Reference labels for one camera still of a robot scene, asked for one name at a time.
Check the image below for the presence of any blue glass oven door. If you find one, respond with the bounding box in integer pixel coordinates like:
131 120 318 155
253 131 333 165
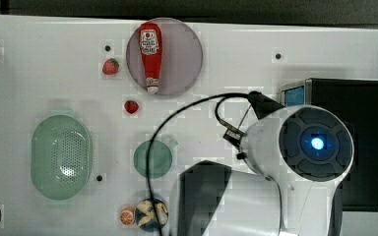
281 83 306 106

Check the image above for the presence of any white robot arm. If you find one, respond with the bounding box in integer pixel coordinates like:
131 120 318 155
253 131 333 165
177 91 354 236

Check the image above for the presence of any black toaster oven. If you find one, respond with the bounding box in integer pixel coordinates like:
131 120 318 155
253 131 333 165
279 78 378 212

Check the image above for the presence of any green mug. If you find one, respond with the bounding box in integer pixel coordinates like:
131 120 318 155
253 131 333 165
134 140 178 179

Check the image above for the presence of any dark red strawberry toy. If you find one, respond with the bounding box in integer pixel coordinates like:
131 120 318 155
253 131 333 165
124 100 140 114

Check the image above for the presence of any grey round plate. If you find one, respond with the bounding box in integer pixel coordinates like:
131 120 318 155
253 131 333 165
126 18 203 96

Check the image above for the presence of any red ketchup bottle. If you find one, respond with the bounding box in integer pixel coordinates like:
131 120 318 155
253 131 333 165
139 22 162 94

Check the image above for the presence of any pale red strawberry toy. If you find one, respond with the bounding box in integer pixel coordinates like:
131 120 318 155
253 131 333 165
102 58 119 76

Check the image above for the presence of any blue bowl with food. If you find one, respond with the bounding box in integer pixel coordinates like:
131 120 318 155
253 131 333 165
135 198 168 232

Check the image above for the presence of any orange slice toy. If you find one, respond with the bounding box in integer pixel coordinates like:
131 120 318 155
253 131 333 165
120 206 135 225

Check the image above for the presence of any green perforated colander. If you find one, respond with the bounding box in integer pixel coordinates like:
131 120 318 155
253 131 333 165
31 115 93 201

